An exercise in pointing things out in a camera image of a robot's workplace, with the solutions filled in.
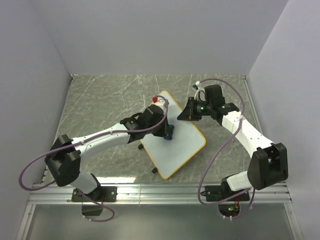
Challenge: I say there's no black board stand foot left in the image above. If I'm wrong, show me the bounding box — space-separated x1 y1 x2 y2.
138 143 144 150

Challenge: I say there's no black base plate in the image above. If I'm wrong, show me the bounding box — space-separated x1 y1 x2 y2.
200 185 250 202
71 186 117 203

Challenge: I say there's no white board with yellow frame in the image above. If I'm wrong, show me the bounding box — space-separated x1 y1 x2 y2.
140 90 206 180

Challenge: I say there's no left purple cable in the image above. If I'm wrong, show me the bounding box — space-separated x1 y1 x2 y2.
18 96 170 223

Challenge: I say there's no purple cable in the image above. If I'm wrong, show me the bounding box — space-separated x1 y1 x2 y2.
192 77 256 220
18 96 170 223

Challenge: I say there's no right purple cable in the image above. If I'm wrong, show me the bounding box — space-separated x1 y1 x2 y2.
192 77 256 220

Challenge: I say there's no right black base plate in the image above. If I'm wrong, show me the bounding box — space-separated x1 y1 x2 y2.
200 185 250 202

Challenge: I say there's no black board stand foot right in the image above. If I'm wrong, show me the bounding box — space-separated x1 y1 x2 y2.
151 167 158 174

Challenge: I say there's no aluminium rail frame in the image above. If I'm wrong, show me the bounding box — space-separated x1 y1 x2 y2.
16 74 305 240

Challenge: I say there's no blue whiteboard eraser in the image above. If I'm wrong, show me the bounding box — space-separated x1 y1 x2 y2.
163 124 175 140

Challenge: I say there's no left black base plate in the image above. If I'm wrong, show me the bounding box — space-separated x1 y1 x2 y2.
71 186 117 203

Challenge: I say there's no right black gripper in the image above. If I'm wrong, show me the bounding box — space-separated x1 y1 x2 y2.
177 97 212 122

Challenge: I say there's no black board stand foot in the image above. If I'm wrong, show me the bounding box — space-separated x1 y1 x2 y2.
138 143 144 150
151 167 158 174

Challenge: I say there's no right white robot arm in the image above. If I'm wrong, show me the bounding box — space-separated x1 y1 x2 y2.
177 82 289 200

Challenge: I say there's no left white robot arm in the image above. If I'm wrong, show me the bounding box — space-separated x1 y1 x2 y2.
45 95 174 201

